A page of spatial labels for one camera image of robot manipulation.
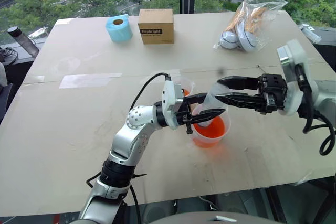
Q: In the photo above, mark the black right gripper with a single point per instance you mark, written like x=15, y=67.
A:
x=274, y=91

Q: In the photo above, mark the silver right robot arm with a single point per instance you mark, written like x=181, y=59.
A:
x=325, y=95

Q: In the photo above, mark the clear cup with red liquid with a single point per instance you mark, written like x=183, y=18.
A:
x=210, y=137

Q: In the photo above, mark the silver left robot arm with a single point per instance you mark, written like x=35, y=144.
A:
x=126, y=140

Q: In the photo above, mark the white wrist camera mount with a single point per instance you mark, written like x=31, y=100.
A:
x=169, y=95
x=296, y=51

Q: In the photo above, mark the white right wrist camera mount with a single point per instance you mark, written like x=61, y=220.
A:
x=296, y=51

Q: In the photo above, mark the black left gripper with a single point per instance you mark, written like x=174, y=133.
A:
x=183, y=115

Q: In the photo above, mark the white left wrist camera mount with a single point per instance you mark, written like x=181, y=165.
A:
x=169, y=95

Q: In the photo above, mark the brown cardboard box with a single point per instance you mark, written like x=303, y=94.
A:
x=156, y=27

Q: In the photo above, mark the blue toilet paper roll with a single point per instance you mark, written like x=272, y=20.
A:
x=119, y=31

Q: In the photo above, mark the clear plastic bag with items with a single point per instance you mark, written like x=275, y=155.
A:
x=246, y=24

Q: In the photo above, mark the black water bottle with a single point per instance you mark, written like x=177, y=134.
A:
x=25, y=41

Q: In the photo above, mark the clear plastic cup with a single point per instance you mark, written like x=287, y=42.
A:
x=187, y=85

